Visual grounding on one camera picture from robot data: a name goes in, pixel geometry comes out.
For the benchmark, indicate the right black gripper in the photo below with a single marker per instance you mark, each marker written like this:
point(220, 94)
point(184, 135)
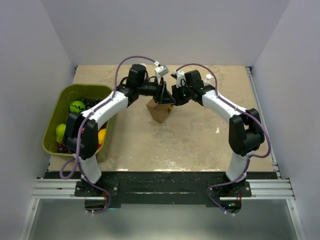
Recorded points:
point(176, 95)

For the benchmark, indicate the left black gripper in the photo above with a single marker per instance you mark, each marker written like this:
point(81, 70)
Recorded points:
point(162, 96)

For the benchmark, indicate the brown cardboard express box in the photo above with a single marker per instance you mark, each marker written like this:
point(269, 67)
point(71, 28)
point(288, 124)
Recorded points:
point(158, 112)

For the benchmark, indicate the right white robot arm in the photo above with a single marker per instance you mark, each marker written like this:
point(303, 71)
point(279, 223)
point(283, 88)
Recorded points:
point(245, 134)

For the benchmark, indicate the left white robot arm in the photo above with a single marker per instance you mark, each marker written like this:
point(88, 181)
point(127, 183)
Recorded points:
point(81, 132)

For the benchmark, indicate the cream lotion pump bottle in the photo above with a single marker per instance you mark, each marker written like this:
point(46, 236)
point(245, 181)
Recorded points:
point(208, 80)

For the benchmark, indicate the yellow lemon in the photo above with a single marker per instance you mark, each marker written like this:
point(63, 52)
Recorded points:
point(101, 135)

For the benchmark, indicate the green tennis ball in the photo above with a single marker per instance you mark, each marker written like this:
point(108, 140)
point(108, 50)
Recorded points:
point(77, 106)

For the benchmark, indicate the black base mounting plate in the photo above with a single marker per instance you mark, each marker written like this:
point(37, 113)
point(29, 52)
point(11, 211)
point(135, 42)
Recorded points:
point(211, 189)

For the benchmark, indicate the olive green plastic bin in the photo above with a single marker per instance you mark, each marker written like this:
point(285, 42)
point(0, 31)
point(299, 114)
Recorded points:
point(74, 92)

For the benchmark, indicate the green pear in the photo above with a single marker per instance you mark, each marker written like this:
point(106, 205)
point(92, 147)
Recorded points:
point(60, 131)

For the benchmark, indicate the dark purple grape bunch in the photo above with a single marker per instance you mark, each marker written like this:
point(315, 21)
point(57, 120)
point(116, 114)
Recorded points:
point(61, 148)

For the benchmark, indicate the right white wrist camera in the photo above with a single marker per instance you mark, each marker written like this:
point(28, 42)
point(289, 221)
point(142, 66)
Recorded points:
point(179, 76)

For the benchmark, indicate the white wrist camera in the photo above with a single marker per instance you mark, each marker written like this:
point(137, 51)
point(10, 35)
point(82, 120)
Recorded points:
point(179, 76)
point(160, 71)

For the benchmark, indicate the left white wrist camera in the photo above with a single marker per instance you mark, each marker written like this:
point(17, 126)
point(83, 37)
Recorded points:
point(160, 71)

